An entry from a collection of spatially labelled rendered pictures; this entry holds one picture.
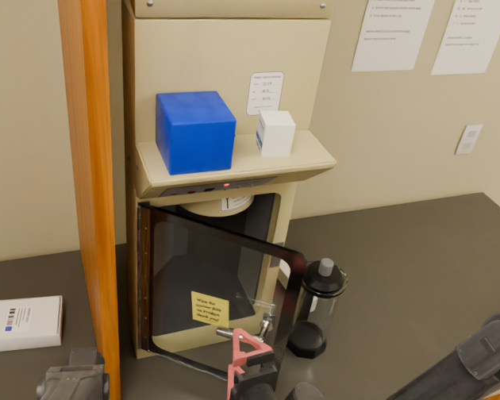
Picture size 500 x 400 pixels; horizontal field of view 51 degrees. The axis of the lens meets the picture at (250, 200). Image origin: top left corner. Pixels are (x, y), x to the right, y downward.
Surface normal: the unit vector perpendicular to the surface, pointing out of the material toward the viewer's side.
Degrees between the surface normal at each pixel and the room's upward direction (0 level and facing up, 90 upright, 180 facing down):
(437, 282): 0
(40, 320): 0
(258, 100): 90
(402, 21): 90
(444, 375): 68
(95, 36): 90
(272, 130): 90
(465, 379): 75
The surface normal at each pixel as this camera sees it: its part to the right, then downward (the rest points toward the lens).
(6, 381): 0.12, -0.80
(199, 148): 0.35, 0.58
